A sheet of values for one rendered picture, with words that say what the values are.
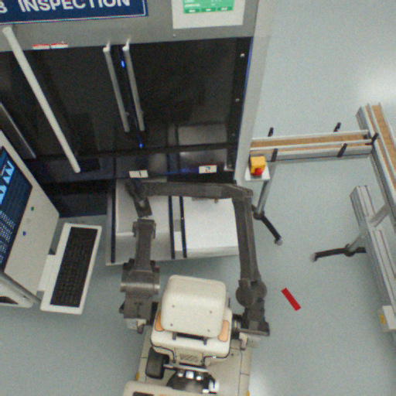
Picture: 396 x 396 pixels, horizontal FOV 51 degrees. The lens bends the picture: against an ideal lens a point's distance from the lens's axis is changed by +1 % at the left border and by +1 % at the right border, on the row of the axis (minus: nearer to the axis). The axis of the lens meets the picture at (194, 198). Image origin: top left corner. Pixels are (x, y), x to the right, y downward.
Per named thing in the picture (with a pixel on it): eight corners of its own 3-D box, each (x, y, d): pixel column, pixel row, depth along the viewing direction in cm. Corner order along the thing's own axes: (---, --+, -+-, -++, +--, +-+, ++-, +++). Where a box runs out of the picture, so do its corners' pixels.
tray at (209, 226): (183, 189, 211) (182, 186, 208) (233, 186, 212) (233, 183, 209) (186, 251, 195) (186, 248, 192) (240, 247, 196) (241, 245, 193)
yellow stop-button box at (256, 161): (247, 162, 210) (249, 153, 203) (261, 160, 210) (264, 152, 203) (250, 174, 206) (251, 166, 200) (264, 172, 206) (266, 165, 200)
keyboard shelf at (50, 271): (50, 223, 215) (49, 220, 213) (103, 227, 213) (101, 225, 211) (24, 308, 194) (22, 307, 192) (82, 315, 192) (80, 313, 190)
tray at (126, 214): (117, 176, 216) (116, 173, 213) (166, 173, 216) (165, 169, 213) (116, 236, 200) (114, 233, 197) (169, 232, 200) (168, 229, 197)
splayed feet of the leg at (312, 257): (307, 253, 287) (312, 245, 275) (378, 247, 288) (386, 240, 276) (309, 264, 283) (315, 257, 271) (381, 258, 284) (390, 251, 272)
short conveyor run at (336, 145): (241, 169, 221) (244, 153, 207) (237, 146, 229) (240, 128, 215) (367, 160, 223) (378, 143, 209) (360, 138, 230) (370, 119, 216)
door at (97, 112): (36, 155, 183) (-30, 50, 131) (141, 148, 184) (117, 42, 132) (36, 156, 183) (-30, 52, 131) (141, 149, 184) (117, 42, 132)
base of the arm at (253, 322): (235, 331, 146) (269, 336, 145) (238, 310, 145) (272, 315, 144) (235, 320, 154) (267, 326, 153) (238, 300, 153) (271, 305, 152)
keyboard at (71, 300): (71, 227, 211) (69, 225, 208) (98, 229, 210) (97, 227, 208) (49, 305, 192) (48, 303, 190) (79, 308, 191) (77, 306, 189)
